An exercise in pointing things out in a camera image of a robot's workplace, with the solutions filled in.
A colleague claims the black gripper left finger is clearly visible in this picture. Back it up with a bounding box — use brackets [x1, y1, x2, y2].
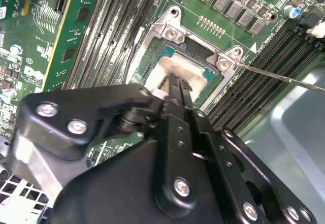
[11, 74, 199, 219]

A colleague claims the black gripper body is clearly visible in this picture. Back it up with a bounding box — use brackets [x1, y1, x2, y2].
[54, 137, 257, 224]

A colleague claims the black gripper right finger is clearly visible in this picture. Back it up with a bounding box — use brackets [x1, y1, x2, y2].
[180, 79, 318, 224]

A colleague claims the metal locking lever wire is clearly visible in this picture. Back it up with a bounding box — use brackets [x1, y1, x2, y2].
[235, 59, 325, 92]

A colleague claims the silver CPU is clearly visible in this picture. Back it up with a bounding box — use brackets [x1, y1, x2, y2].
[142, 43, 220, 108]

